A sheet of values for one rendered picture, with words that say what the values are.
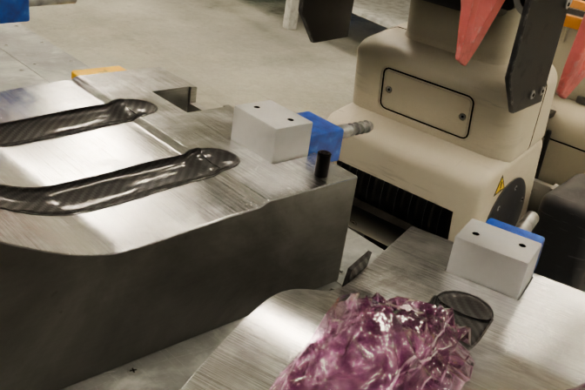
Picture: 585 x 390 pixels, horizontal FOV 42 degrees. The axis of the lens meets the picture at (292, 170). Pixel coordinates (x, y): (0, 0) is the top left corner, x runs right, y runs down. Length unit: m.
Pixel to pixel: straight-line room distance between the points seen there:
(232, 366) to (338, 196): 0.22
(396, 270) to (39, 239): 0.23
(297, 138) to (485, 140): 0.36
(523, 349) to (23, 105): 0.41
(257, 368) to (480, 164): 0.56
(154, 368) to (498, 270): 0.23
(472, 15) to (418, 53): 0.41
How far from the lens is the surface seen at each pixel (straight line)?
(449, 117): 0.90
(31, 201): 0.50
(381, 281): 0.51
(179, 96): 0.69
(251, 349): 0.36
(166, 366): 0.50
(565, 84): 0.49
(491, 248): 0.52
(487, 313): 0.51
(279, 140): 0.55
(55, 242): 0.44
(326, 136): 0.59
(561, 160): 1.13
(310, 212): 0.54
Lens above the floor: 1.12
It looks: 24 degrees down
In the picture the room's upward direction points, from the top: 9 degrees clockwise
